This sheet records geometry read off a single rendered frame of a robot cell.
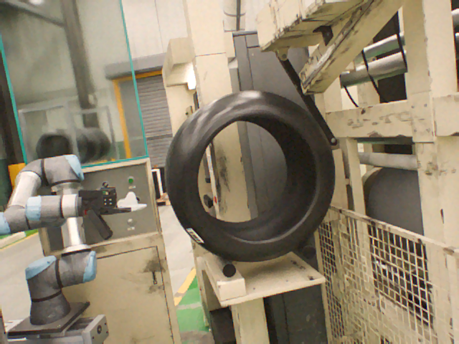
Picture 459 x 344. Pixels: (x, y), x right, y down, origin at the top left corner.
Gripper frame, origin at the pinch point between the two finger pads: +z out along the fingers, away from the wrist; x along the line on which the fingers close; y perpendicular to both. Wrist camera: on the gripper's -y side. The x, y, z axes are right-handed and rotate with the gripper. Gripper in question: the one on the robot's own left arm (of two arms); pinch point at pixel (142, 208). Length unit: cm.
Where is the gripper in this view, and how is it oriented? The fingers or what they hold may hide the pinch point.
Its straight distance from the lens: 136.5
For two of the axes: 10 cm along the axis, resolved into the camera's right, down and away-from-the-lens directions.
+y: -0.3, -10.0, -0.9
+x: -2.1, -0.8, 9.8
